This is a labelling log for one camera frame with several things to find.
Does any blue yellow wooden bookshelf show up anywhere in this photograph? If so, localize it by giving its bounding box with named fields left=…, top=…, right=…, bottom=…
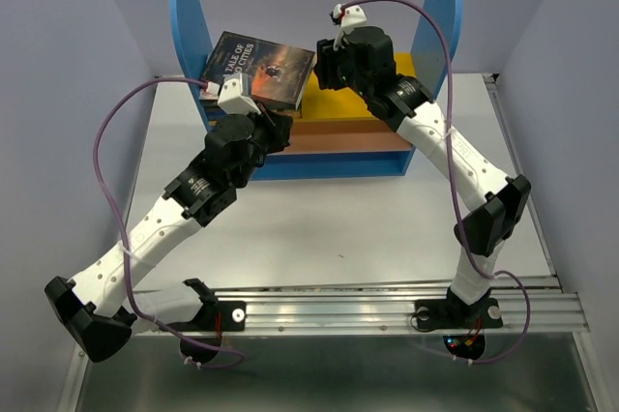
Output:
left=169, top=0, right=462, bottom=180

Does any Little Women book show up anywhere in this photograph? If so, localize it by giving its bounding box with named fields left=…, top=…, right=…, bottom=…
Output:
left=200, top=100, right=302, bottom=120

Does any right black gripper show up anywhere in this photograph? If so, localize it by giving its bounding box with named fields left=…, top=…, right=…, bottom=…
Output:
left=309, top=35, right=371, bottom=101

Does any Tale of Two Cities book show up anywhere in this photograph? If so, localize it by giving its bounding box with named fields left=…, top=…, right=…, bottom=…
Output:
left=200, top=31, right=315, bottom=111

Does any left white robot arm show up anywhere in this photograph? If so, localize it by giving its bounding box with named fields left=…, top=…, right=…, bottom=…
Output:
left=44, top=108, right=293, bottom=367

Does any aluminium mounting rail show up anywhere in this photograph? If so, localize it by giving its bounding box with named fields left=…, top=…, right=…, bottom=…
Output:
left=215, top=277, right=589, bottom=338

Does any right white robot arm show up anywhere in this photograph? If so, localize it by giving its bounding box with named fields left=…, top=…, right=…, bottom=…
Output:
left=314, top=26, right=531, bottom=332

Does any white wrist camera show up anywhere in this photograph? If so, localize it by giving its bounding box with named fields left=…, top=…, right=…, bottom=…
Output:
left=331, top=4, right=367, bottom=50
left=206, top=73, right=260, bottom=115

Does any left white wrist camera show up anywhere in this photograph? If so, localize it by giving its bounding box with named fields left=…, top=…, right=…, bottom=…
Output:
left=206, top=73, right=260, bottom=115

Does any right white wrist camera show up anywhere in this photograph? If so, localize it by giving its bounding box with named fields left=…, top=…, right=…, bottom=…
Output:
left=331, top=4, right=367, bottom=50

